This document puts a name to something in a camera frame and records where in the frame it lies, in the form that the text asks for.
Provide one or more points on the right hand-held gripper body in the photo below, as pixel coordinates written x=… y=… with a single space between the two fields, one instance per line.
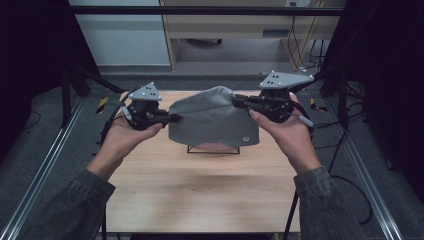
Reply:
x=280 y=100

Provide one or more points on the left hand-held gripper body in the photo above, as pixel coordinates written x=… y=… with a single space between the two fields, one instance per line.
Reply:
x=145 y=106

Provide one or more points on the grey beanie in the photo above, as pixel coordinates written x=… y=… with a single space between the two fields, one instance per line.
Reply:
x=213 y=116

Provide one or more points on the pink beanie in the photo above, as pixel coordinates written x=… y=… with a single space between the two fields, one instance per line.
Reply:
x=216 y=145

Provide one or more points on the person's left hand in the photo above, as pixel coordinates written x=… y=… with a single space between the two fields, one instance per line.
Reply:
x=123 y=140

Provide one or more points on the person's right hand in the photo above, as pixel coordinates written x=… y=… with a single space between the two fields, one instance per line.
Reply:
x=293 y=140

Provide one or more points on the yellow black tape strip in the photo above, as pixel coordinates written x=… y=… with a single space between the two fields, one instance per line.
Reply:
x=315 y=105
x=102 y=105

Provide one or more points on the white cabinet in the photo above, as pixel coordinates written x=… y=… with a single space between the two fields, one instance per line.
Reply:
x=123 y=40

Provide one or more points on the wooden desk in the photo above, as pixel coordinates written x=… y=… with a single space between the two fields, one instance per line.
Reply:
x=230 y=26

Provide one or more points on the black curtain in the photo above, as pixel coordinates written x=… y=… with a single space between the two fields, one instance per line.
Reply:
x=30 y=60
x=390 y=66

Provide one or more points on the black frame strut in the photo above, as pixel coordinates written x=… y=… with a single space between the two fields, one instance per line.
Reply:
x=325 y=71
x=100 y=80

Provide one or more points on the black frame post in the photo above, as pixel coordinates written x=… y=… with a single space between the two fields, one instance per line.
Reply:
x=342 y=100

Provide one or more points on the black frame crossbar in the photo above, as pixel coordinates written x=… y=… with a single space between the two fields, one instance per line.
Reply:
x=206 y=11

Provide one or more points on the aluminium rail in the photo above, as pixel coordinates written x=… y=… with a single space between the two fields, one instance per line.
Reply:
x=366 y=173
x=40 y=173

